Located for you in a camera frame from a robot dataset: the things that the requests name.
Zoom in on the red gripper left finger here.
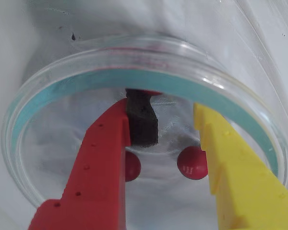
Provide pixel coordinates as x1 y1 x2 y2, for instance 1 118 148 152
28 88 159 230

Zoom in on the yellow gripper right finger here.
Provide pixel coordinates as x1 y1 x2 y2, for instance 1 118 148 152
193 102 288 230

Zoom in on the red round pill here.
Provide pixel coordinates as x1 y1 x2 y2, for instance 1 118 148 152
139 89 163 96
125 151 142 182
177 146 209 180

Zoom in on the clear glass dish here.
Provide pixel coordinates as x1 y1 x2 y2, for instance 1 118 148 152
1 35 288 209

